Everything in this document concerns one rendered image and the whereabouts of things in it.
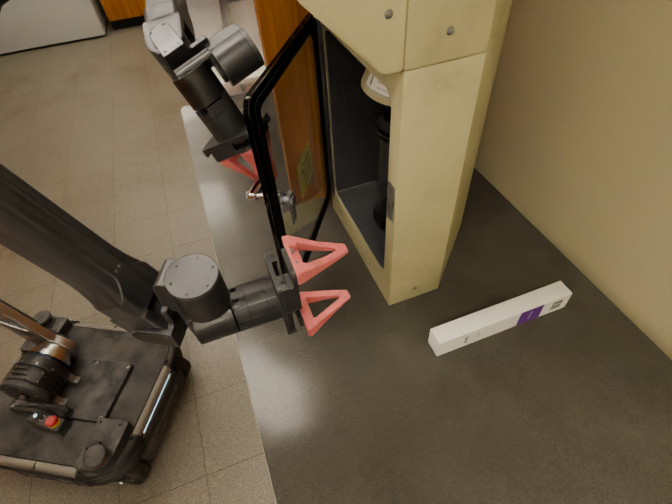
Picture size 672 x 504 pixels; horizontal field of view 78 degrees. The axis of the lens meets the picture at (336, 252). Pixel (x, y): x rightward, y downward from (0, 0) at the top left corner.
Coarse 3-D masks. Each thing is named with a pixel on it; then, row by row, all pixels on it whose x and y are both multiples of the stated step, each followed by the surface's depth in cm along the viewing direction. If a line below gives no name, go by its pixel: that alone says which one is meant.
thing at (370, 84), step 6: (366, 72) 64; (366, 78) 64; (372, 78) 62; (366, 84) 64; (372, 84) 62; (378, 84) 61; (366, 90) 64; (372, 90) 62; (378, 90) 62; (384, 90) 61; (372, 96) 63; (378, 96) 62; (384, 96) 61; (384, 102) 61; (390, 102) 61
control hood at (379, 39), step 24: (312, 0) 39; (336, 0) 40; (360, 0) 41; (384, 0) 42; (336, 24) 42; (360, 24) 42; (384, 24) 43; (360, 48) 44; (384, 48) 45; (384, 72) 47
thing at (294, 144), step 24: (312, 48) 71; (264, 72) 55; (288, 72) 62; (312, 72) 73; (288, 96) 63; (312, 96) 74; (264, 120) 56; (288, 120) 64; (312, 120) 76; (288, 144) 66; (312, 144) 79; (288, 168) 67; (312, 168) 81; (264, 192) 60; (312, 192) 83; (288, 216) 71; (312, 216) 86
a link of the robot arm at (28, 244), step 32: (0, 192) 36; (32, 192) 39; (0, 224) 37; (32, 224) 38; (64, 224) 41; (32, 256) 41; (64, 256) 41; (96, 256) 43; (128, 256) 47; (96, 288) 44; (128, 288) 46; (128, 320) 49; (160, 320) 50
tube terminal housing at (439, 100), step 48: (432, 0) 43; (480, 0) 45; (432, 48) 47; (480, 48) 49; (432, 96) 52; (480, 96) 58; (432, 144) 57; (336, 192) 96; (432, 192) 64; (432, 240) 73; (384, 288) 82; (432, 288) 84
